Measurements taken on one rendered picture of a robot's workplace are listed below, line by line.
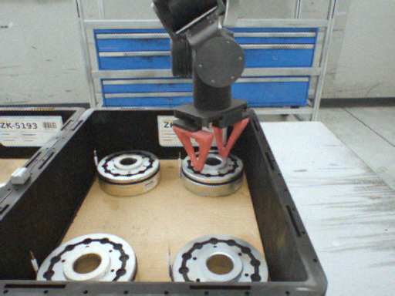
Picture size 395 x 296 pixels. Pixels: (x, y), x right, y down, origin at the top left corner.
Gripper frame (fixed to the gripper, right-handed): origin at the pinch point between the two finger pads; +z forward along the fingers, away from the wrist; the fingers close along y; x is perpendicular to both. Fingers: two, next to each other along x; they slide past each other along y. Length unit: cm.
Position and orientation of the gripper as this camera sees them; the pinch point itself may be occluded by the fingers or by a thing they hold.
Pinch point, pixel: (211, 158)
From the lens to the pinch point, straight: 51.8
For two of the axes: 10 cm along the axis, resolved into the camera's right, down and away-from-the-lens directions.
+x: -7.3, -3.0, 6.1
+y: 6.8, -3.4, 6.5
